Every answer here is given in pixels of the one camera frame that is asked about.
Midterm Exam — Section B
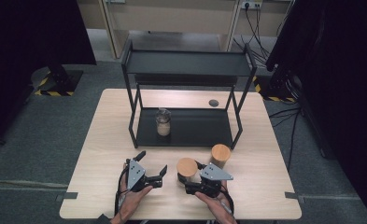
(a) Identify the glass jar with metal lid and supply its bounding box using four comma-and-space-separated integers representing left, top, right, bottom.
154, 106, 173, 137

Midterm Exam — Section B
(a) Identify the left hand-held gripper cable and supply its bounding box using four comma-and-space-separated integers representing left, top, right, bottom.
114, 163, 131, 217

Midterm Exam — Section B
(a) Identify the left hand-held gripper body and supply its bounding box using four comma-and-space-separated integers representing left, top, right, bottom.
125, 158, 164, 192

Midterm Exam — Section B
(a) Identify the star anise jar wooden lid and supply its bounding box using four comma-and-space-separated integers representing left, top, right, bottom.
209, 143, 232, 171

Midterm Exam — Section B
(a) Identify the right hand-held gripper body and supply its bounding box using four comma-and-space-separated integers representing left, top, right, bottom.
184, 163, 234, 199

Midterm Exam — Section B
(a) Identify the black metal shelf rack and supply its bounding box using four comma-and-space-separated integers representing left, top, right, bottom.
120, 39, 258, 149

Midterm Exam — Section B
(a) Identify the person's right hand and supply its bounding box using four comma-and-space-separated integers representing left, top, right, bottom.
193, 183, 237, 224

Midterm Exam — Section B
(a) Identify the black cable bundle at socket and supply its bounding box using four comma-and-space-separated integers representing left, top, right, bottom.
233, 4, 271, 68

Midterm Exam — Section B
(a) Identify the right hand-held gripper cable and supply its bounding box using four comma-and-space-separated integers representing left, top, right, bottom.
219, 182, 236, 217

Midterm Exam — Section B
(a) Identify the black curtain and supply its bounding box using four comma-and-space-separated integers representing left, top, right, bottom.
264, 0, 367, 224
0, 0, 97, 148

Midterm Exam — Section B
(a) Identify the cinnamon jar with wooden lid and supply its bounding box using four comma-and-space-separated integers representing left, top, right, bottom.
176, 157, 200, 185

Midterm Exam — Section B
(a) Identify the hand-held gripper cable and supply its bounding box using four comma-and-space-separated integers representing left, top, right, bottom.
219, 182, 236, 217
114, 163, 131, 217

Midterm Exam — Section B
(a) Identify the striped black stand base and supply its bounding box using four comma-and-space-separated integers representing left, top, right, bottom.
251, 73, 298, 104
31, 63, 84, 97

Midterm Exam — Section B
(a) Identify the grey floor tape piece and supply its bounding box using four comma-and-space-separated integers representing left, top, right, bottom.
55, 191, 78, 203
284, 191, 306, 204

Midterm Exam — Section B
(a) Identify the white wall socket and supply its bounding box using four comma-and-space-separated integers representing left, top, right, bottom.
240, 0, 263, 9

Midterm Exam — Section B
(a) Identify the black floor cable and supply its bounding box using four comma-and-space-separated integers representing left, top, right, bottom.
268, 105, 302, 172

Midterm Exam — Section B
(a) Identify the person's left hand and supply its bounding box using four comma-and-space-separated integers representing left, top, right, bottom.
111, 162, 154, 224

